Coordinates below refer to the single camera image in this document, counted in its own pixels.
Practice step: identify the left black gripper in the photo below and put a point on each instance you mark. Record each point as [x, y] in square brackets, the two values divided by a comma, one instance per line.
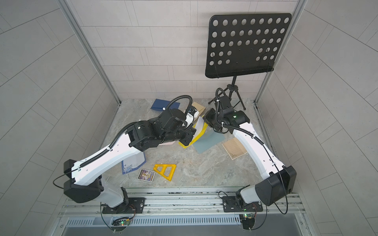
[190, 131]

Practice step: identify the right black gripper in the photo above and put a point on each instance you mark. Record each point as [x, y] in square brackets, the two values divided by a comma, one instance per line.
[207, 119]

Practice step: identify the pink envelope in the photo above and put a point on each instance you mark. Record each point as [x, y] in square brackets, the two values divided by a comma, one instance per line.
[168, 143]

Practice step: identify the navy blue envelope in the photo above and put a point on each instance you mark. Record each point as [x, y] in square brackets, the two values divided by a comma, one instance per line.
[160, 104]

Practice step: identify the light teal envelope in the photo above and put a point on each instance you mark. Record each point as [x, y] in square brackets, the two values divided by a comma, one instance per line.
[208, 140]

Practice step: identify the white blue floral letter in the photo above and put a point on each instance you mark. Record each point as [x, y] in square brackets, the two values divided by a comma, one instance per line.
[199, 126]
[133, 163]

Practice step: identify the kraft tan envelope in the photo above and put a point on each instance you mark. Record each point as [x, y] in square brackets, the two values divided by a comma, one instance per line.
[199, 108]

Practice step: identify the yellow envelope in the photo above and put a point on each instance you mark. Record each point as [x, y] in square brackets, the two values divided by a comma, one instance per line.
[196, 137]

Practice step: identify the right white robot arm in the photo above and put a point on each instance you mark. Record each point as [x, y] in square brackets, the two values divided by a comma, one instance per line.
[278, 180]

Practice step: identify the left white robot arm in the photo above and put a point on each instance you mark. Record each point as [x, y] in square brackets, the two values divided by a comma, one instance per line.
[86, 183]

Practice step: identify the yellow triangle ruler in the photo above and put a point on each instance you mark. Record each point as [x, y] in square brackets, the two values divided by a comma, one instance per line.
[165, 170]

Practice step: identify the colourful picture card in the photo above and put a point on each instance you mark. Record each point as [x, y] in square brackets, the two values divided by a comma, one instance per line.
[146, 175]

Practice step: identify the black perforated music stand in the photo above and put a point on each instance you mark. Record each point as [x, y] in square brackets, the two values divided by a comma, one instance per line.
[244, 44]

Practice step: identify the left circuit board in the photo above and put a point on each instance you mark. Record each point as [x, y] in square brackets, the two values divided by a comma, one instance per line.
[123, 221]

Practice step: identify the circuit board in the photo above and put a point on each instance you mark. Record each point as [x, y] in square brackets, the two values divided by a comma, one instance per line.
[123, 221]
[247, 221]

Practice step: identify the right circuit board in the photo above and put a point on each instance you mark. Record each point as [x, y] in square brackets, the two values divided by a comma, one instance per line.
[247, 221]

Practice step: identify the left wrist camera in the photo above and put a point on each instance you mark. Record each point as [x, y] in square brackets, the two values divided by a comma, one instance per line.
[172, 120]

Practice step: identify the aluminium rail frame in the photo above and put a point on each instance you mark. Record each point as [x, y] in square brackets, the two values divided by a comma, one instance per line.
[205, 201]

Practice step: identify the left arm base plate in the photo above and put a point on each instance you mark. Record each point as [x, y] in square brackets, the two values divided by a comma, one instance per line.
[135, 205]

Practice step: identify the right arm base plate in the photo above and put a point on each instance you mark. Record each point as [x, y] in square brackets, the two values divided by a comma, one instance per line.
[236, 203]

